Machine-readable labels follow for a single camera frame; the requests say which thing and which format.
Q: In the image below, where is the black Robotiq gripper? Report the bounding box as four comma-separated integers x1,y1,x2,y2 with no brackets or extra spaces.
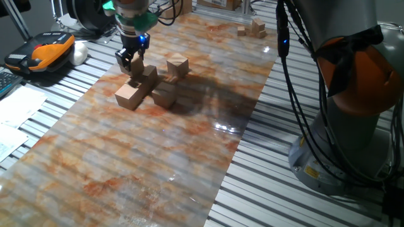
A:
114,32,151,74

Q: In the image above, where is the black sleeved forearm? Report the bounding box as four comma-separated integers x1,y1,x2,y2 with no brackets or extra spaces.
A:
0,0,32,17

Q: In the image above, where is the white rounded object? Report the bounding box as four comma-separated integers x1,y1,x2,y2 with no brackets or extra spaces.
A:
69,41,89,66

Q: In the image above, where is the black round machine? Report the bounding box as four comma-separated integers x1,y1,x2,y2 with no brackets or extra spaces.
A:
65,0,117,32

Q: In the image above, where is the orange black teach pendant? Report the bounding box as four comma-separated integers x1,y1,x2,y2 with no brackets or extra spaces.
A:
4,31,76,75

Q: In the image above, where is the thin metal tripod leg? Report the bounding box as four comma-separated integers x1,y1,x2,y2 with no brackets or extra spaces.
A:
49,0,69,31

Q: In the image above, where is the brown cardboard box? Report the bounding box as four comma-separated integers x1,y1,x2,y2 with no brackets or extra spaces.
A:
197,0,242,11

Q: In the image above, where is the orange grey marble mat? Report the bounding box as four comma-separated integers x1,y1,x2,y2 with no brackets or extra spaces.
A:
0,14,280,227

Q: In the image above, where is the grey metal stand bar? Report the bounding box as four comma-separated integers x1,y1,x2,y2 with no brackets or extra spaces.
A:
3,0,32,42

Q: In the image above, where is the white paper sheet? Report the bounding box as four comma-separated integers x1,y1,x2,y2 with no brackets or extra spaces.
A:
0,85,48,129
0,123,29,163

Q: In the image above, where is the black keyboard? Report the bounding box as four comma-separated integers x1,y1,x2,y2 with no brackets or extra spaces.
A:
0,71,23,98

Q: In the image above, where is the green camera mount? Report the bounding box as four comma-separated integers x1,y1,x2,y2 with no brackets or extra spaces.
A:
102,0,159,34

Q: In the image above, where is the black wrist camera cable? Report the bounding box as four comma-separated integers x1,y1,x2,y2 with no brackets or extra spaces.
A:
150,0,184,27

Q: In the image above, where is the black cable with blue light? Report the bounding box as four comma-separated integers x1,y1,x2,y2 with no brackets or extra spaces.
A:
275,0,389,189

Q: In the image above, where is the black strap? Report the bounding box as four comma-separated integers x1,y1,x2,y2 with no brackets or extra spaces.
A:
315,25,384,98

